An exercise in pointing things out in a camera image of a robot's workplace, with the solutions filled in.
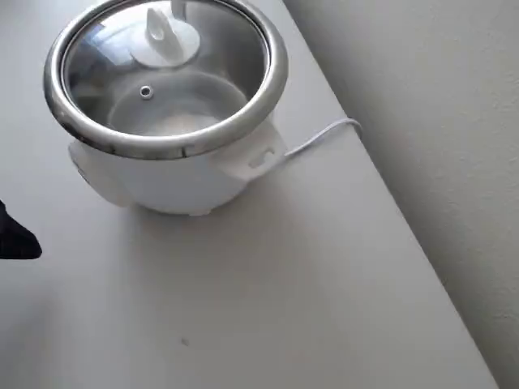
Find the white power cable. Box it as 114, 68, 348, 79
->
283, 118, 364, 158

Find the black pointed object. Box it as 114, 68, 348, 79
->
0, 198, 43, 260

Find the glass lid with white handle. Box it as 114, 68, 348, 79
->
60, 0, 271, 138

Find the steel inner pot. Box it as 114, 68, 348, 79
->
64, 2, 268, 137

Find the white rice cooker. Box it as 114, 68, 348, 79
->
43, 0, 290, 218

